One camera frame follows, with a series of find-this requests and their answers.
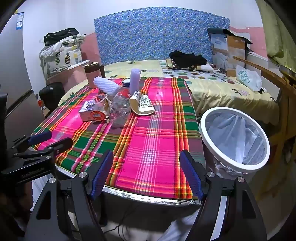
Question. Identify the white round trash bin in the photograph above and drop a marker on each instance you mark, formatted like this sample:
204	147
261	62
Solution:
204	132

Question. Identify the pink storage cabinet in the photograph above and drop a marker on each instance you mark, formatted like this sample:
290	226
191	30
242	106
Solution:
74	76

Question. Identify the fruit print white blanket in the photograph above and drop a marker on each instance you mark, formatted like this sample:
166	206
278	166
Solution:
196	75

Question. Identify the metal pan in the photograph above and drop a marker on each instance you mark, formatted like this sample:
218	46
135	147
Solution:
289	69

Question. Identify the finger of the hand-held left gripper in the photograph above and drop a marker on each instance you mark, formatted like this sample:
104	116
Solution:
62	143
41	136

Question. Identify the clear plastic bottle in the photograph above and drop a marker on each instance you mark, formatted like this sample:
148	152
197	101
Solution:
118	109

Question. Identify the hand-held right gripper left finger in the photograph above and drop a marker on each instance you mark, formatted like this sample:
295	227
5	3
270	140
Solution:
101	171

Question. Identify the small red print carton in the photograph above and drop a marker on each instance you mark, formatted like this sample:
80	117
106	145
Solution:
90	113

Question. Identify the black folded clothes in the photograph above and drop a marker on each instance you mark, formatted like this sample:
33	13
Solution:
60	36

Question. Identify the white plastic bag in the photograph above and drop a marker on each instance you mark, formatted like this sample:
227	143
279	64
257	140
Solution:
247	77

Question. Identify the blue floral headboard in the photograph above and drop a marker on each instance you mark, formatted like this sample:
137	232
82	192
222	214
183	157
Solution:
157	34

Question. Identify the silver refrigerator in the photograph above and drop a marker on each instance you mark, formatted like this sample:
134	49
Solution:
16	69

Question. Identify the yellow patterned snack wrapper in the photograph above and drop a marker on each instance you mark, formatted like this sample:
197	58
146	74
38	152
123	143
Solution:
141	104

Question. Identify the clear plastic wrapper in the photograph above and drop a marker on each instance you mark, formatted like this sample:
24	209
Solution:
101	99

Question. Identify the person's light trousers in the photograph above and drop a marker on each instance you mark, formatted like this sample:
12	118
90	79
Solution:
175	231

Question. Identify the green hanging cloth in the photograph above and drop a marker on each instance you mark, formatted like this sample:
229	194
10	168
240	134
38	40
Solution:
272	30

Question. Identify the open cardboard box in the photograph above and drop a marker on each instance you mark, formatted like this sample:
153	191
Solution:
235	51

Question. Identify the pink cup with brown lid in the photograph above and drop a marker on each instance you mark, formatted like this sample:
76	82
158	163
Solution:
91	78

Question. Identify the white blue round tub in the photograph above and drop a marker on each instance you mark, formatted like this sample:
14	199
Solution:
126	83

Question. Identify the wooden side table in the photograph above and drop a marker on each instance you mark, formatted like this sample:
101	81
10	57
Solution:
266	69

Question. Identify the black clothes on bed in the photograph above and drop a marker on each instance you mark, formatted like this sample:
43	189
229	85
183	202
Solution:
185	58

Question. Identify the folded pineapple quilt pile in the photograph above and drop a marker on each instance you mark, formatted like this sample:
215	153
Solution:
62	58

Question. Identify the yellow pineapple bed sheet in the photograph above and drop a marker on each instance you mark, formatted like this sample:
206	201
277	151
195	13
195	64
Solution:
208	92

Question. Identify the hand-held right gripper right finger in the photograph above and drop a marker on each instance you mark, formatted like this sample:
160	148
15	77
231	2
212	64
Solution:
190	171

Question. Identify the black suitcase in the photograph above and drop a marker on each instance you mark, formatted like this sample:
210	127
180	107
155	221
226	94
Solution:
52	92

